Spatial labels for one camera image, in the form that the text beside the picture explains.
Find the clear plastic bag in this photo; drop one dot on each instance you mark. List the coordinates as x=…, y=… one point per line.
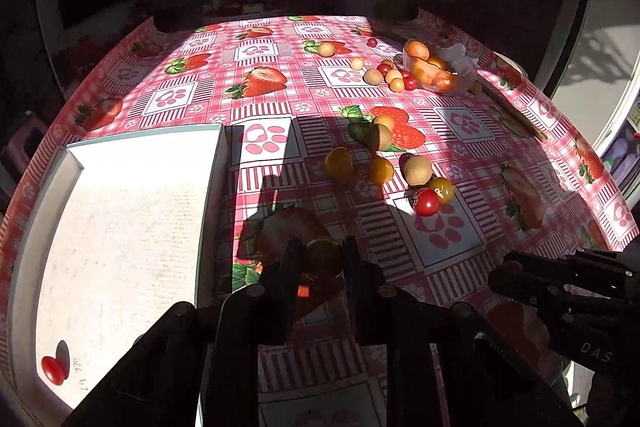
x=460, y=58

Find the strawberry print pink tablecloth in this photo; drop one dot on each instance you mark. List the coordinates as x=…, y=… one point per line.
x=280, y=72

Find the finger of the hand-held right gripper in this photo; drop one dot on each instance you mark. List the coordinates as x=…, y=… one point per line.
x=545, y=268
x=520, y=288

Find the wooden stick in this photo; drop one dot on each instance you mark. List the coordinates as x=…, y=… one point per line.
x=515, y=113

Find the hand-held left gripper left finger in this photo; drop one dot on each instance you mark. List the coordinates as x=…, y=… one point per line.
x=294, y=268

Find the white rectangular tray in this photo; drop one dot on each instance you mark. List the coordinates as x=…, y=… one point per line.
x=125, y=232

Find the clear glass bowl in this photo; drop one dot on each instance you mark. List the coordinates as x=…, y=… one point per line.
x=450, y=82

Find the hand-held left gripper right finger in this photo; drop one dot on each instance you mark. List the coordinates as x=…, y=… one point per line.
x=353, y=268

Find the orange mandarin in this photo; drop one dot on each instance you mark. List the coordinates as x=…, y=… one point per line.
x=424, y=70
x=443, y=80
x=417, y=50

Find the yellow cherry tomato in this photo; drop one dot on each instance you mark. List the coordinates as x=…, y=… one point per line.
x=381, y=170
x=396, y=85
x=324, y=259
x=443, y=189
x=393, y=76
x=339, y=163

